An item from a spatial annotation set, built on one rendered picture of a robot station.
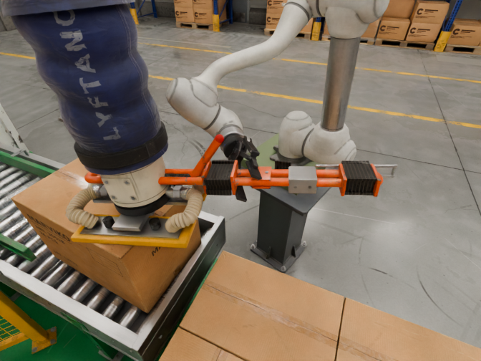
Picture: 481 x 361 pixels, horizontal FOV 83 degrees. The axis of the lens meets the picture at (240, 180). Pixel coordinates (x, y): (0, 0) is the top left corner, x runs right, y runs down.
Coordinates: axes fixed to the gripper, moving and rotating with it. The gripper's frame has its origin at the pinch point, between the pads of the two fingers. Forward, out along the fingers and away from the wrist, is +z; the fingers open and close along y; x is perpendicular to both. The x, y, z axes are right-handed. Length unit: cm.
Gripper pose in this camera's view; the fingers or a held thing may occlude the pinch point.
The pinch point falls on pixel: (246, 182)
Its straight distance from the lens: 72.4
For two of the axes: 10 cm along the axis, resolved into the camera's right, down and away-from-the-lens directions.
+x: -8.5, -2.9, -4.4
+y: -4.9, 7.5, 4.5
